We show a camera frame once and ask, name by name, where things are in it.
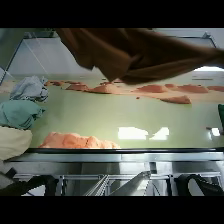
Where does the brown T-shirt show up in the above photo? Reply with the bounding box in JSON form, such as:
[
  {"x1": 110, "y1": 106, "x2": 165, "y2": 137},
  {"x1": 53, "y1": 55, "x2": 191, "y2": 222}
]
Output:
[{"x1": 54, "y1": 28, "x2": 224, "y2": 85}]

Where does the grey-blue garment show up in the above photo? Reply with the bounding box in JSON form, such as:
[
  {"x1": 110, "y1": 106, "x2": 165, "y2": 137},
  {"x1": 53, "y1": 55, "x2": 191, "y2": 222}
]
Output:
[{"x1": 9, "y1": 75, "x2": 50, "y2": 103}]

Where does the teal garment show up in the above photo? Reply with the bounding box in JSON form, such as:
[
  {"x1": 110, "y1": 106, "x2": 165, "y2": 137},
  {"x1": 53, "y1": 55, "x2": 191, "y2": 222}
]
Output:
[{"x1": 0, "y1": 99, "x2": 47, "y2": 130}]

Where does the cream garment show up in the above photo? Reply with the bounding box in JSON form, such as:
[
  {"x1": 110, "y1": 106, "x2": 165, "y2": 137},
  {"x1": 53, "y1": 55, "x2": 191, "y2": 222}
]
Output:
[{"x1": 0, "y1": 125, "x2": 34, "y2": 162}]

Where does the green garment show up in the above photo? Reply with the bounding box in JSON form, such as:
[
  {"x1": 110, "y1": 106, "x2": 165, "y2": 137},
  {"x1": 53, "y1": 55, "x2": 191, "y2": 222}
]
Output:
[{"x1": 217, "y1": 103, "x2": 224, "y2": 134}]

